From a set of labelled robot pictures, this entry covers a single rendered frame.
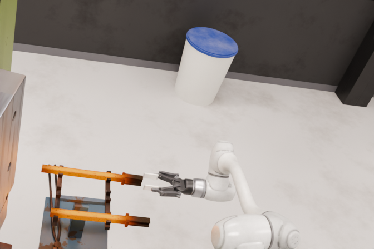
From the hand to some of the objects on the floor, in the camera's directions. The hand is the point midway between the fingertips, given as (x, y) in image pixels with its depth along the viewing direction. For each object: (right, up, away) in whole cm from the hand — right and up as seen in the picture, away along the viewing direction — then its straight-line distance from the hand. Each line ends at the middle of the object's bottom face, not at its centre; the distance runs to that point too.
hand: (149, 182), depth 229 cm
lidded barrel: (+24, +48, +243) cm, 249 cm away
